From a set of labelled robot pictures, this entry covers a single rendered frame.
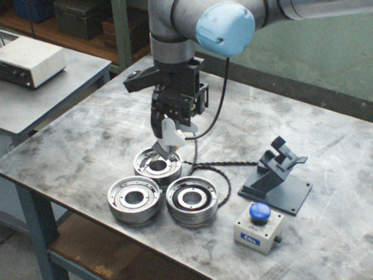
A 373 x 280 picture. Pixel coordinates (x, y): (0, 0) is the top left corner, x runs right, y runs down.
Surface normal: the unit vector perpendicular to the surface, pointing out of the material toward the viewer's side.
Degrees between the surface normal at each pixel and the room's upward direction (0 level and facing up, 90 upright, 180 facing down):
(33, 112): 0
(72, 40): 0
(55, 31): 0
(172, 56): 90
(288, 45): 90
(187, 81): 90
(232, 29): 90
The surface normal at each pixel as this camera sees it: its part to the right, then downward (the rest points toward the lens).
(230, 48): 0.64, 0.46
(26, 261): -0.03, -0.78
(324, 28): -0.55, 0.53
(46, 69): 0.87, 0.29
